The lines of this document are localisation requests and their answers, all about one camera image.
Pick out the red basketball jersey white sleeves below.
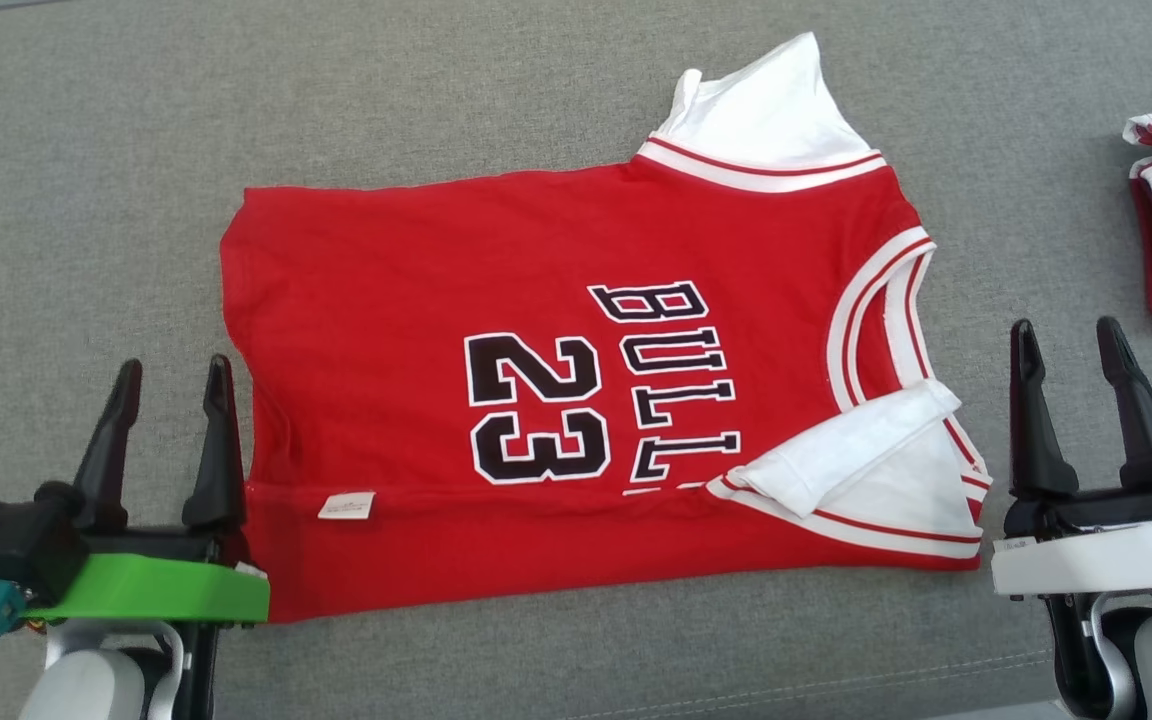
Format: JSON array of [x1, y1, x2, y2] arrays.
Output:
[[219, 32, 993, 624]]

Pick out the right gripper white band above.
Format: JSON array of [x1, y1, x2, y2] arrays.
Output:
[[990, 316, 1152, 601]]

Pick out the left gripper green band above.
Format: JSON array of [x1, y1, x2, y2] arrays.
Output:
[[24, 354, 271, 629]]

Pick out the grey fabric sofa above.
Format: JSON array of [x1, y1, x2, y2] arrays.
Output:
[[0, 0, 1152, 720]]

